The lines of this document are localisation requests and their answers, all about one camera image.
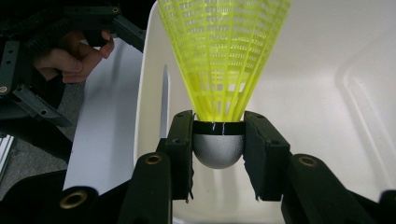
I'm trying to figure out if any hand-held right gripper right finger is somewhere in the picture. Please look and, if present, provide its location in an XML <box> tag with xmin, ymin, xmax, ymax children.
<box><xmin>242</xmin><ymin>110</ymin><xmax>292</xmax><ymax>202</ymax></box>

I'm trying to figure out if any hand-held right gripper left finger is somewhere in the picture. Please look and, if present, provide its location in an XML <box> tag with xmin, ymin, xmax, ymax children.
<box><xmin>155</xmin><ymin>109</ymin><xmax>196</xmax><ymax>201</ymax></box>

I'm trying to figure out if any white plastic basket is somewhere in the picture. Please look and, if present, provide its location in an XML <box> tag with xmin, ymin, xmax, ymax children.
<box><xmin>133</xmin><ymin>0</ymin><xmax>396</xmax><ymax>224</ymax></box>

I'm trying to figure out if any yellow plastic shuttlecock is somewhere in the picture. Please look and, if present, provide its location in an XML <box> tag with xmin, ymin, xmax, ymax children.
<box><xmin>156</xmin><ymin>0</ymin><xmax>293</xmax><ymax>170</ymax></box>

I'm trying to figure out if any aluminium frame rail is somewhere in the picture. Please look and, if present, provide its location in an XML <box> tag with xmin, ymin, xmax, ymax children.
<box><xmin>0</xmin><ymin>133</ymin><xmax>16</xmax><ymax>183</ymax></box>

